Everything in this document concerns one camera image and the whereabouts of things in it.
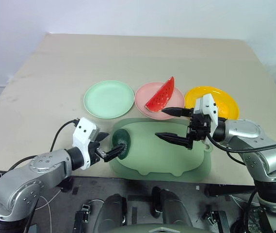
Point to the pink plate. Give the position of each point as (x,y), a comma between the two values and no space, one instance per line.
(143,98)

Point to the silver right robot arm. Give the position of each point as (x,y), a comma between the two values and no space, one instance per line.
(245,129)

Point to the red watermelon slice toy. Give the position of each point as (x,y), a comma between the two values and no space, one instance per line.
(160,97)

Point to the grey green curved robot body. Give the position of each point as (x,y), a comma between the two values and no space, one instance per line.
(162,229)

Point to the black table frame bar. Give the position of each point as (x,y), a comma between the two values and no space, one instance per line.
(230,191)

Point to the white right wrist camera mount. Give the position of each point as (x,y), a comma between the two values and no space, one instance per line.
(211,105)

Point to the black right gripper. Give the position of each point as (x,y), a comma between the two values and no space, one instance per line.
(199,128)

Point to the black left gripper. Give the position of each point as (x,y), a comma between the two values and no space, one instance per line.
(94,151)

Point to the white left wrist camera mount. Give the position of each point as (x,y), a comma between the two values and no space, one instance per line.
(83,129)

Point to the dark green toy vegetable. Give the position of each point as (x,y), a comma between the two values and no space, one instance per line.
(118,138)

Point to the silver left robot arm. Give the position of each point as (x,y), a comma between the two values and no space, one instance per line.
(43,167)

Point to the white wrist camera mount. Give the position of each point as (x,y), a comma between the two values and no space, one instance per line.
(83,129)
(211,105)

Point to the black floor bracket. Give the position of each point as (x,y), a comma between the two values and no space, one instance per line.
(82,218)
(219,221)

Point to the mint green plate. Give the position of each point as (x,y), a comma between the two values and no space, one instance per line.
(108,98)

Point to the dark rounded shape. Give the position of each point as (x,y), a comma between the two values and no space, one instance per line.
(113,211)
(171,208)

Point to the green silicone mat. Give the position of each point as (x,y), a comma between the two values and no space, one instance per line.
(152,159)

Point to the yellow plate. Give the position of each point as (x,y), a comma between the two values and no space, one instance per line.
(226,102)

